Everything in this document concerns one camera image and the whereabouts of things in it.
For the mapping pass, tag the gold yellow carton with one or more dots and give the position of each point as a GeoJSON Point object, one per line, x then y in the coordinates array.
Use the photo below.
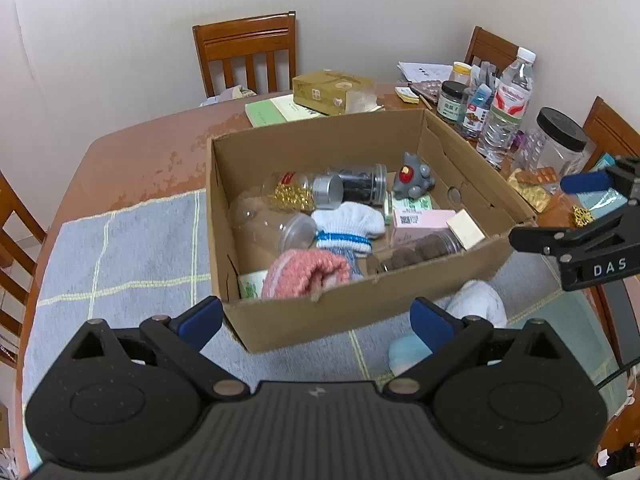
{"type": "Point", "coordinates": [325, 91]}

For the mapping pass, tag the jar of black pieces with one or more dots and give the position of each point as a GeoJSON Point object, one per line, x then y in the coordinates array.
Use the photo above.
{"type": "Point", "coordinates": [357, 185]}

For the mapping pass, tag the pink cardboard box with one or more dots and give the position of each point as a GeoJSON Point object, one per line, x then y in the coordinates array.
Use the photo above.
{"type": "Point", "coordinates": [425, 222]}

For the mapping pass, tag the teal packet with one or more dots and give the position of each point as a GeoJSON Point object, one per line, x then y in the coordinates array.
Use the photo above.
{"type": "Point", "coordinates": [602, 200]}

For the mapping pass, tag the small bottle blue cap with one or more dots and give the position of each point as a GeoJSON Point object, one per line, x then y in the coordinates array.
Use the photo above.
{"type": "Point", "coordinates": [475, 112]}

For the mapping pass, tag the grey rubber animal toy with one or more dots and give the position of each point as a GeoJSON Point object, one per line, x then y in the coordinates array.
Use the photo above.
{"type": "Point", "coordinates": [412, 177]}

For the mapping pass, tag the red phone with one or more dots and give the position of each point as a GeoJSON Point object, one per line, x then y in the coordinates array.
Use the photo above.
{"type": "Point", "coordinates": [617, 320]}

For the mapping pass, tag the large clear jar black lid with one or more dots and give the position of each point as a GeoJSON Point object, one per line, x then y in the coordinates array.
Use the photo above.
{"type": "Point", "coordinates": [555, 145]}

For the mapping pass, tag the wooden pencil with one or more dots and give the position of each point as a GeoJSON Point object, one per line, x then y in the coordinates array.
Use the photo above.
{"type": "Point", "coordinates": [425, 101]}

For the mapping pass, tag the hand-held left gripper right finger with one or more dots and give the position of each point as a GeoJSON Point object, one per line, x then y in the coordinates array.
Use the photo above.
{"type": "Point", "coordinates": [432, 322]}

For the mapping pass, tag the jar of brown biscuits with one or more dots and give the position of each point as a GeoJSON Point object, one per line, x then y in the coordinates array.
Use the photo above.
{"type": "Point", "coordinates": [420, 252]}

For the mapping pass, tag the grey pens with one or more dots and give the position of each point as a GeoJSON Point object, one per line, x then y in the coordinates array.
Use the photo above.
{"type": "Point", "coordinates": [484, 75]}

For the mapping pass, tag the green book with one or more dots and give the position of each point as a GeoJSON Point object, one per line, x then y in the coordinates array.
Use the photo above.
{"type": "Point", "coordinates": [262, 112]}

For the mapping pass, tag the pink knit sock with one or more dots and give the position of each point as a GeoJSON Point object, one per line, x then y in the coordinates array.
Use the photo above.
{"type": "Point", "coordinates": [305, 272]}

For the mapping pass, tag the small jar dark lid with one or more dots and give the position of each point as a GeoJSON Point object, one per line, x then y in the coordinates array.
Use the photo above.
{"type": "Point", "coordinates": [451, 105]}

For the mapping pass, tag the jar of yellow capsules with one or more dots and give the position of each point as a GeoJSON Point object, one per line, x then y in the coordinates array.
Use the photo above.
{"type": "Point", "coordinates": [295, 192]}

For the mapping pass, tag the gold blister pack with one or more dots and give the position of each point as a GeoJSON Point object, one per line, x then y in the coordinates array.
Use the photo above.
{"type": "Point", "coordinates": [530, 195]}

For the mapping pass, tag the green tissue pack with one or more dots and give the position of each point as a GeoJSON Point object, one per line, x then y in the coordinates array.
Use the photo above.
{"type": "Point", "coordinates": [252, 286]}
{"type": "Point", "coordinates": [412, 205]}

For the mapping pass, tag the silver blister pack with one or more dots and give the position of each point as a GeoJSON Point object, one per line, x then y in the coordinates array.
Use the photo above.
{"type": "Point", "coordinates": [427, 89]}

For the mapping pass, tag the gold ornament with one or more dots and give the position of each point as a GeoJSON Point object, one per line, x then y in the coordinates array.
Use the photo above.
{"type": "Point", "coordinates": [582, 217]}

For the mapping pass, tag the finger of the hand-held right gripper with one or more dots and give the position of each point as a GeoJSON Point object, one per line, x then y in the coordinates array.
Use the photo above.
{"type": "Point", "coordinates": [585, 182]}
{"type": "Point", "coordinates": [540, 241]}

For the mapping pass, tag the white paper sheets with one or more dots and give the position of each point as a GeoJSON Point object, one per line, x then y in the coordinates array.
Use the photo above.
{"type": "Point", "coordinates": [422, 70]}

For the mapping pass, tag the yellow note pad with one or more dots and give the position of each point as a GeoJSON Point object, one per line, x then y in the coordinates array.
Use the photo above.
{"type": "Point", "coordinates": [407, 95]}

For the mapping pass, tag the cream cardboard box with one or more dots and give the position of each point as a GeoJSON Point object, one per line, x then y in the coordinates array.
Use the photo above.
{"type": "Point", "coordinates": [466, 227]}

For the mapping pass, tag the wooden chair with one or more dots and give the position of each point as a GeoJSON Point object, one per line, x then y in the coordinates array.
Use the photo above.
{"type": "Point", "coordinates": [245, 35]}
{"type": "Point", "coordinates": [612, 130]}
{"type": "Point", "coordinates": [490, 47]}
{"type": "Point", "coordinates": [15, 240]}

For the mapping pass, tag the blue mottled knit sock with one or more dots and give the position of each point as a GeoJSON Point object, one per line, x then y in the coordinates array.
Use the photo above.
{"type": "Point", "coordinates": [355, 262]}

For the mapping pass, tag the light blue round toy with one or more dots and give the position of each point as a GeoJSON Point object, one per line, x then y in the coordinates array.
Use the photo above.
{"type": "Point", "coordinates": [407, 352]}

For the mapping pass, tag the small jar yellow lid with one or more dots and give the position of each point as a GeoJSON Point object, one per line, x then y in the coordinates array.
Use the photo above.
{"type": "Point", "coordinates": [461, 72]}

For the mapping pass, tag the pale thick book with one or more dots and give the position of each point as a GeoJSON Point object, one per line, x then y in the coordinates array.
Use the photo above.
{"type": "Point", "coordinates": [290, 106]}

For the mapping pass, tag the white fluffy sock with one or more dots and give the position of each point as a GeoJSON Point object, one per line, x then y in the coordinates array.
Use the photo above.
{"type": "Point", "coordinates": [477, 302]}

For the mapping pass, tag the clear plastic jar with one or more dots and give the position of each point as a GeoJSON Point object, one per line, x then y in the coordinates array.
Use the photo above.
{"type": "Point", "coordinates": [260, 220]}

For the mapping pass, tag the pale folded cloth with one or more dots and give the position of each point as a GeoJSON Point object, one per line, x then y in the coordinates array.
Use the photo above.
{"type": "Point", "coordinates": [227, 96]}

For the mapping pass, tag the white ribbed sock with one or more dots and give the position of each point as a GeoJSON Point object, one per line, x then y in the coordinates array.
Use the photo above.
{"type": "Point", "coordinates": [350, 220]}

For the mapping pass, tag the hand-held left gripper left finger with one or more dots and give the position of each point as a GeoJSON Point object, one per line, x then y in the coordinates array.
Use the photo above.
{"type": "Point", "coordinates": [200, 321]}

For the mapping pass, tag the clear water bottle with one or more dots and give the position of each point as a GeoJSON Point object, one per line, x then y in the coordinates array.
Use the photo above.
{"type": "Point", "coordinates": [505, 110]}

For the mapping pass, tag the blue checkered towel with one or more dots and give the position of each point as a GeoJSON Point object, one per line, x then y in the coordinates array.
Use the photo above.
{"type": "Point", "coordinates": [125, 260]}

